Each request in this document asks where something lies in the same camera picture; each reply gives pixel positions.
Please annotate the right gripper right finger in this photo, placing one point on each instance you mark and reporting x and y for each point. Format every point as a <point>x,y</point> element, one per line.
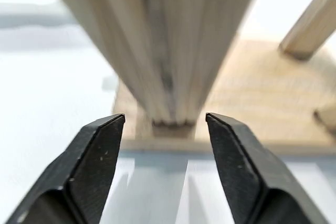
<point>244,171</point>

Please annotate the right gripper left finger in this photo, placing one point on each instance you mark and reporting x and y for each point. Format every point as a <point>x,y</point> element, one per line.
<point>86,171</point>

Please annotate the wooden seat board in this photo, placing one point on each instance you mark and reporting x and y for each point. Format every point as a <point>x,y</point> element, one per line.
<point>262,98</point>

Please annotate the wooden leg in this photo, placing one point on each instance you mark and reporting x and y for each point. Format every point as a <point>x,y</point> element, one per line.
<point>309,24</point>
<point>162,45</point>

